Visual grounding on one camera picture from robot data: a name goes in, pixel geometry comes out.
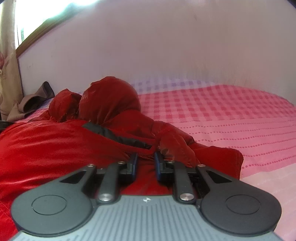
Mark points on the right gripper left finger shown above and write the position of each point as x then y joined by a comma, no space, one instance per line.
65,204

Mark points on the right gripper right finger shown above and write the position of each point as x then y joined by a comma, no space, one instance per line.
224,202

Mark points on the red puffer jacket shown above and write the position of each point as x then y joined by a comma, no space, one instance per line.
102,126

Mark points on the pink checked bed sheet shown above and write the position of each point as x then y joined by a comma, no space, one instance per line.
260,125

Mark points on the brown folded cloth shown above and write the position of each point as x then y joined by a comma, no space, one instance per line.
31,103

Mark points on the beige patterned curtain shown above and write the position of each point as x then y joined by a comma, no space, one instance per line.
11,87

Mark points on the wooden window frame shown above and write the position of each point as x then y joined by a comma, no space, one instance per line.
56,15

